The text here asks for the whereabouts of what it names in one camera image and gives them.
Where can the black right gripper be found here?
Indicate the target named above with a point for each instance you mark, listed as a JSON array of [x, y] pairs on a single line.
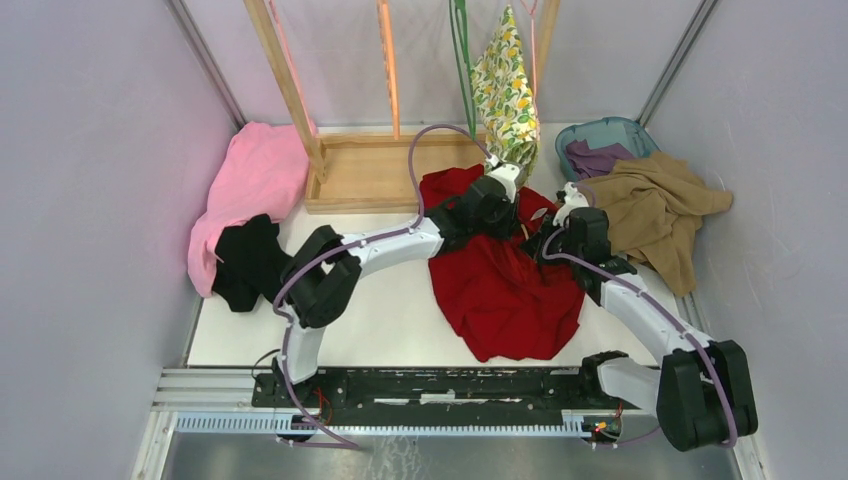
[[534, 245]]

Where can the red garment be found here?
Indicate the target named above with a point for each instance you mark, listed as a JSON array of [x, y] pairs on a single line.
[[500, 302]]

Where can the lemon print skirt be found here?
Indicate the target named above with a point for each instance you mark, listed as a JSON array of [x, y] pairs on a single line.
[[504, 98]]

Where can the green wire hanger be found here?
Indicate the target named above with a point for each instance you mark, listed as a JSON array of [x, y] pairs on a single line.
[[460, 42]]

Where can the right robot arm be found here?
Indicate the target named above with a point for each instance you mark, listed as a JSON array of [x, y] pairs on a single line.
[[699, 390]]

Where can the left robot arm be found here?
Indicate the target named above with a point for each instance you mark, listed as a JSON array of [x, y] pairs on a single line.
[[319, 280]]

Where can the pink hanger on rack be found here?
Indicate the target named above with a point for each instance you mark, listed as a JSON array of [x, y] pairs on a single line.
[[293, 85]]

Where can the purple cloth in basket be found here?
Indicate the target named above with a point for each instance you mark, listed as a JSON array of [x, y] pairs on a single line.
[[589, 162]]

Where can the tan garment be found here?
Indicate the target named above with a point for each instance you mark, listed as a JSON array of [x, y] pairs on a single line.
[[655, 207]]

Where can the teal plastic basket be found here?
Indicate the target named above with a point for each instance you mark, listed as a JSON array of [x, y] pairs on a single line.
[[603, 132]]

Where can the wooden clothes rack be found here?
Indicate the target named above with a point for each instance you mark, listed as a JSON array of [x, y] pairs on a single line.
[[362, 172]]

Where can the pink garment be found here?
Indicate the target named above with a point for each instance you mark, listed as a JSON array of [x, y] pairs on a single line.
[[264, 171]]

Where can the black cloth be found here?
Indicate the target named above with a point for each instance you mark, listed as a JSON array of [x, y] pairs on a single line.
[[250, 262]]

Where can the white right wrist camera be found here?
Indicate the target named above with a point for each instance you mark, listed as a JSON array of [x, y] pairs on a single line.
[[571, 196]]

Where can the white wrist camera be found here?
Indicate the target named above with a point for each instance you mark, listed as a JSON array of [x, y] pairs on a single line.
[[571, 196], [512, 176]]

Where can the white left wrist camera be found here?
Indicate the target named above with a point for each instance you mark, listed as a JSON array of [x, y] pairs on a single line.
[[512, 176]]

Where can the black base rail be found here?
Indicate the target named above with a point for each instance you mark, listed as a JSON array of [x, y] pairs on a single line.
[[439, 397]]

